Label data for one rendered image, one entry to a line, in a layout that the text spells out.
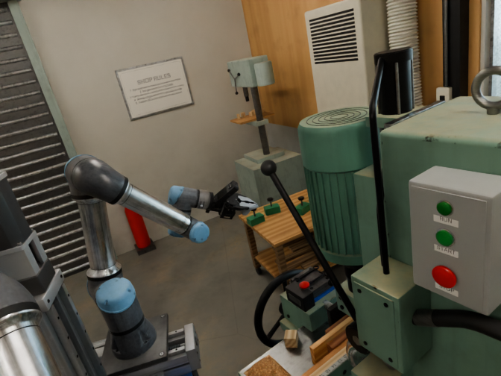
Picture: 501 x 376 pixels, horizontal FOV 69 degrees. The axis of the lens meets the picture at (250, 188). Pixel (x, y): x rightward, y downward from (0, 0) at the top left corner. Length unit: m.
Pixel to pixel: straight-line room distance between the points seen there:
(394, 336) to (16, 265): 0.78
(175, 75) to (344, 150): 3.13
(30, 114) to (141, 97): 0.93
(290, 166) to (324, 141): 2.54
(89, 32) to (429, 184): 3.39
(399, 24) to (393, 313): 1.83
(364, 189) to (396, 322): 0.23
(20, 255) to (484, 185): 0.87
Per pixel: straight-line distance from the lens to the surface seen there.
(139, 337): 1.35
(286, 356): 1.07
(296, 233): 2.36
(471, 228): 0.48
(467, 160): 0.53
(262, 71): 2.92
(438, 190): 0.48
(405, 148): 0.56
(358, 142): 0.72
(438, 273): 0.53
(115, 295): 1.28
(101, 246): 1.34
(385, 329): 0.65
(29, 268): 0.97
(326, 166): 0.73
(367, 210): 0.72
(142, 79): 3.67
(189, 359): 1.40
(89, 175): 1.17
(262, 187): 3.16
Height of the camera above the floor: 1.68
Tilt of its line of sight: 21 degrees down
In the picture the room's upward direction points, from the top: 12 degrees counter-clockwise
